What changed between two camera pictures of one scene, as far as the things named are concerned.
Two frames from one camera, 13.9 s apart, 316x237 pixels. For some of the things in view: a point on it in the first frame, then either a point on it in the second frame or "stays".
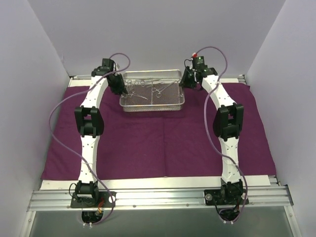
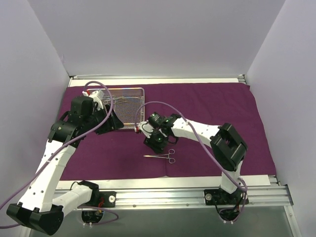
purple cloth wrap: [144, 144] stays
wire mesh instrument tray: [153, 91] -> [128, 104]
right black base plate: [217, 197] stays
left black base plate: [102, 199] stays
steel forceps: [159, 94] -> [166, 156]
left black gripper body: [118, 84] -> [106, 121]
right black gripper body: [187, 79] -> [153, 143]
